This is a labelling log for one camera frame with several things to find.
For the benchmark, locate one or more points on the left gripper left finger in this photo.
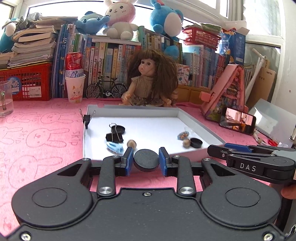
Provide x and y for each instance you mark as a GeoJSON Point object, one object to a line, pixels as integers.
{"type": "Point", "coordinates": [111, 168]}

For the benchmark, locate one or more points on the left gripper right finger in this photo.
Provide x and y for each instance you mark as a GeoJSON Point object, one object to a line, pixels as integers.
{"type": "Point", "coordinates": [179, 167]}

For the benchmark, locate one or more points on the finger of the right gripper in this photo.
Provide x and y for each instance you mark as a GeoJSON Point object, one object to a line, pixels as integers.
{"type": "Point", "coordinates": [251, 148]}
{"type": "Point", "coordinates": [222, 151]}

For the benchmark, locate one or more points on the blue patterned small toy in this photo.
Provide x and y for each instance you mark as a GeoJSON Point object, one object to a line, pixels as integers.
{"type": "Point", "coordinates": [115, 148]}

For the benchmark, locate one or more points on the red scissors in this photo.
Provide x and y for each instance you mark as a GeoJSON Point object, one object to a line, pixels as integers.
{"type": "Point", "coordinates": [272, 142]}

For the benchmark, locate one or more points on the wooden bead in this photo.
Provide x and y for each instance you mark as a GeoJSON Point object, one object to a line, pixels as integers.
{"type": "Point", "coordinates": [132, 143]}
{"type": "Point", "coordinates": [186, 143]}

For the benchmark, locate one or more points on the black binder clip in tray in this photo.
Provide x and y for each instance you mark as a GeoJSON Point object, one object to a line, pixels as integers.
{"type": "Point", "coordinates": [114, 137]}

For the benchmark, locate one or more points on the black small cap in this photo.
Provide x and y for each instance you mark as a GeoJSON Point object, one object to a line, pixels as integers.
{"type": "Point", "coordinates": [195, 143]}

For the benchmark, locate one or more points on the colourful beaded hair clip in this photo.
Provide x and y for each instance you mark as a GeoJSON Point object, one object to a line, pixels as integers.
{"type": "Point", "coordinates": [183, 135]}

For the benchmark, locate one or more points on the smartphone with lit screen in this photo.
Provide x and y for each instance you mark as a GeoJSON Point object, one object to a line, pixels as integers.
{"type": "Point", "coordinates": [237, 121]}

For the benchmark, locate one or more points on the white spiral notebook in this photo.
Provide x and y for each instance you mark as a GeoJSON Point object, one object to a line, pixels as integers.
{"type": "Point", "coordinates": [274, 122]}

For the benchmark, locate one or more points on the white cardboard box tray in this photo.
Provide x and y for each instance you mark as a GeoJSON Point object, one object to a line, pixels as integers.
{"type": "Point", "coordinates": [150, 127]}

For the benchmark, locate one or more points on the black binder clip on rim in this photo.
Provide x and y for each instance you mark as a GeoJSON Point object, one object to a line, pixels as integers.
{"type": "Point", "coordinates": [86, 118]}

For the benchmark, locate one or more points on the pink triangular toy house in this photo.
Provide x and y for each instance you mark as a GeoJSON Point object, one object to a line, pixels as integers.
{"type": "Point", "coordinates": [229, 91]}

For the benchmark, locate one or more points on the pink bunny table cloth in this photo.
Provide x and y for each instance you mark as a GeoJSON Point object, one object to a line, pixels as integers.
{"type": "Point", "coordinates": [40, 137]}

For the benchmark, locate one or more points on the miniature black bicycle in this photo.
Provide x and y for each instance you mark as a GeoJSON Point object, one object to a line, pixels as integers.
{"type": "Point", "coordinates": [105, 88]}

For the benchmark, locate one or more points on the white cat paper cup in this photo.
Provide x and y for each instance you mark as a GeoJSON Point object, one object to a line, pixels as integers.
{"type": "Point", "coordinates": [75, 88]}

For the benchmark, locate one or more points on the brown-haired doll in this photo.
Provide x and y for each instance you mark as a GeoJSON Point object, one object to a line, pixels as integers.
{"type": "Point", "coordinates": [151, 79]}

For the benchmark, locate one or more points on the red beer can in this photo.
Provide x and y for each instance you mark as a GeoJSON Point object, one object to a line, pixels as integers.
{"type": "Point", "coordinates": [73, 65]}

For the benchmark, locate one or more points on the red plastic crate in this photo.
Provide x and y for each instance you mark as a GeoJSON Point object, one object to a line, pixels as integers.
{"type": "Point", "coordinates": [31, 82]}

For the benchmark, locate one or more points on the red mesh basket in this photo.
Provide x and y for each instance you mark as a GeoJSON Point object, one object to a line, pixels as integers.
{"type": "Point", "coordinates": [197, 36]}

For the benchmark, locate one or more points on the clear acrylic block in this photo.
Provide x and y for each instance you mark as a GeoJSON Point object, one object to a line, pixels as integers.
{"type": "Point", "coordinates": [6, 104]}

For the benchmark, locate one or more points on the stack of books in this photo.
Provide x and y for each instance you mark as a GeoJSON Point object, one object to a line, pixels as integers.
{"type": "Point", "coordinates": [35, 38]}

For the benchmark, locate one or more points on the blue elephant plush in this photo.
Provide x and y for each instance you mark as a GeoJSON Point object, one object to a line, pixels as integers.
{"type": "Point", "coordinates": [91, 23]}

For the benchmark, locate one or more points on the blue white round plush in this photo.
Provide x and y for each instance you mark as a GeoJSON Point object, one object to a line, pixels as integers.
{"type": "Point", "coordinates": [167, 22]}

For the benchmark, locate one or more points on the pink white bunny plush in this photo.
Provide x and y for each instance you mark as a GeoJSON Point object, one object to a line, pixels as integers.
{"type": "Point", "coordinates": [120, 25]}

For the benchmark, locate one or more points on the blue white penguin plush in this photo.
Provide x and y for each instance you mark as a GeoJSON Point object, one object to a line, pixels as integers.
{"type": "Point", "coordinates": [9, 29]}

